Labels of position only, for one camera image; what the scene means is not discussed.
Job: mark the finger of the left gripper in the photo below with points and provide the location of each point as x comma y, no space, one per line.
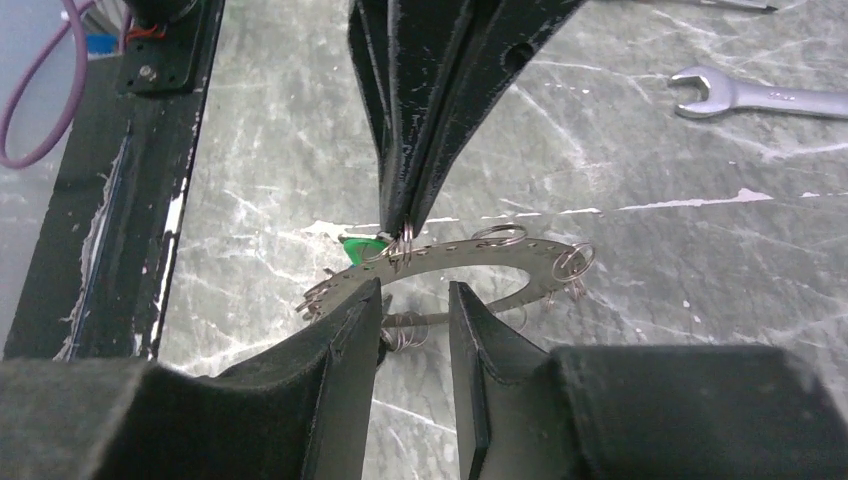
368,41
455,60

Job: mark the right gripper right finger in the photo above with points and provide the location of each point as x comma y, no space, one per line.
634,412

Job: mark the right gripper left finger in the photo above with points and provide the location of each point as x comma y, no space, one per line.
299,410

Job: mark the green key tag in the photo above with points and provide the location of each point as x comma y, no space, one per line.
362,248

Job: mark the silver open-end wrench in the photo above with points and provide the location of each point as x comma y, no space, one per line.
722,93

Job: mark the yellow black screwdriver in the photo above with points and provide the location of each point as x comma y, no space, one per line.
747,5

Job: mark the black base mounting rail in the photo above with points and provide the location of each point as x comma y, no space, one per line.
101,111

